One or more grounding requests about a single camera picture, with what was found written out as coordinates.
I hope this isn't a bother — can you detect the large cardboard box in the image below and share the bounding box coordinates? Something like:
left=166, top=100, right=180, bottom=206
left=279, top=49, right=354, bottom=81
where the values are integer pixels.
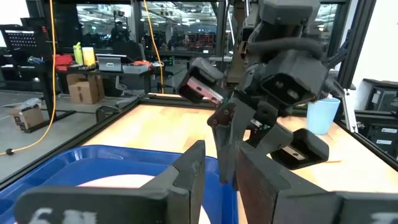
left=66, top=73, right=106, bottom=105

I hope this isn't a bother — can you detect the grey laptop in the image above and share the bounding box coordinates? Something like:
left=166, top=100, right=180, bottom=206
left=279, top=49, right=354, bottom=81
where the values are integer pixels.
left=95, top=53, right=125, bottom=73

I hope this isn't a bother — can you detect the black workbench frame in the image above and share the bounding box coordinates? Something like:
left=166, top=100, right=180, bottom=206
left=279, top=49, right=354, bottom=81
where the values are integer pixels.
left=0, top=18, right=77, bottom=134

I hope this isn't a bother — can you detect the grey plastic bin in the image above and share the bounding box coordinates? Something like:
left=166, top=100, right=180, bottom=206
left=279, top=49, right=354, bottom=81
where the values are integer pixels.
left=122, top=63, right=150, bottom=75

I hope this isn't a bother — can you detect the small cardboard box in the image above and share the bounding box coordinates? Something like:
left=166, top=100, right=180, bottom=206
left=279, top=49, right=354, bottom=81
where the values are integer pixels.
left=8, top=102, right=45, bottom=131

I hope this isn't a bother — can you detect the black hard case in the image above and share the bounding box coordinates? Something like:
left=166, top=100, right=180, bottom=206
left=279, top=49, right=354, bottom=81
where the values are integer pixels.
left=362, top=78, right=398, bottom=112

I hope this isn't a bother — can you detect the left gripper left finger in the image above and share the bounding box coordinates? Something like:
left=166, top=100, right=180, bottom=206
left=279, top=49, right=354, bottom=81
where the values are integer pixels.
left=14, top=139, right=206, bottom=224

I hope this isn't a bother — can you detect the yellow-green bottle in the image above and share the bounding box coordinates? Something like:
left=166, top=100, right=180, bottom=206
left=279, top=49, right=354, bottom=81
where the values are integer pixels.
left=73, top=42, right=84, bottom=66

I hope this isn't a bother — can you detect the light blue plastic cup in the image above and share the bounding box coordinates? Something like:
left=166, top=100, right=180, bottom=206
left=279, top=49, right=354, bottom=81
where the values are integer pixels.
left=306, top=97, right=341, bottom=136

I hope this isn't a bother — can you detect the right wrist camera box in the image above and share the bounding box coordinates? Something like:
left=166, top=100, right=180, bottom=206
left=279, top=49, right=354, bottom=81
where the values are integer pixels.
left=260, top=49, right=331, bottom=107

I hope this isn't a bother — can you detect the red toolbox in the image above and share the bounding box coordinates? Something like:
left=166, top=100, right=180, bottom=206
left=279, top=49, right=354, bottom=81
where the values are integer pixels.
left=54, top=54, right=74, bottom=72

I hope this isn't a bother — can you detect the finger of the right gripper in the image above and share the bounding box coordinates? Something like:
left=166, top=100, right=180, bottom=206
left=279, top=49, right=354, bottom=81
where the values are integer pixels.
left=207, top=100, right=256, bottom=185
left=247, top=122, right=294, bottom=157

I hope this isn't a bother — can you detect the yellow container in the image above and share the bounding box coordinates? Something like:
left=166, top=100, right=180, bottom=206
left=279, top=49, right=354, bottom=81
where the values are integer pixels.
left=81, top=46, right=96, bottom=67

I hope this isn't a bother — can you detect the black office desk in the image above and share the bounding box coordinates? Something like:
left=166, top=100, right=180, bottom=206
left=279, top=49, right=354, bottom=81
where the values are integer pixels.
left=55, top=67, right=162, bottom=94

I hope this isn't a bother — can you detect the black aluminium rig post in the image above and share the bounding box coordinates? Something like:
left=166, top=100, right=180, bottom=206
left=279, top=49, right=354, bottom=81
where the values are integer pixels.
left=337, top=0, right=379, bottom=90

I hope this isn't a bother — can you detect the black aluminium table frame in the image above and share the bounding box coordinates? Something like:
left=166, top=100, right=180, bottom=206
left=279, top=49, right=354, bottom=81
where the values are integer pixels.
left=0, top=92, right=398, bottom=191

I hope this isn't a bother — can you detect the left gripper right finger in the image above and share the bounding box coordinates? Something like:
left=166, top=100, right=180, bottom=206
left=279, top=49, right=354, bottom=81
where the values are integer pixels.
left=235, top=141, right=398, bottom=224

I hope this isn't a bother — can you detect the black labelled equipment box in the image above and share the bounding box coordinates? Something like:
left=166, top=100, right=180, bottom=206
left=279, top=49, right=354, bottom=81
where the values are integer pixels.
left=354, top=110, right=398, bottom=159

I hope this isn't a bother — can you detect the blue plastic tray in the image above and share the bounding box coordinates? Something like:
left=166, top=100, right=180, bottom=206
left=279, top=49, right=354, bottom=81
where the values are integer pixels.
left=0, top=144, right=239, bottom=224

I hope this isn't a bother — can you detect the yellow extension cable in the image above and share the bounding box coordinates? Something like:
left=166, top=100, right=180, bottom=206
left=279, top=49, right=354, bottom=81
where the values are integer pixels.
left=142, top=0, right=165, bottom=94
left=0, top=0, right=58, bottom=156

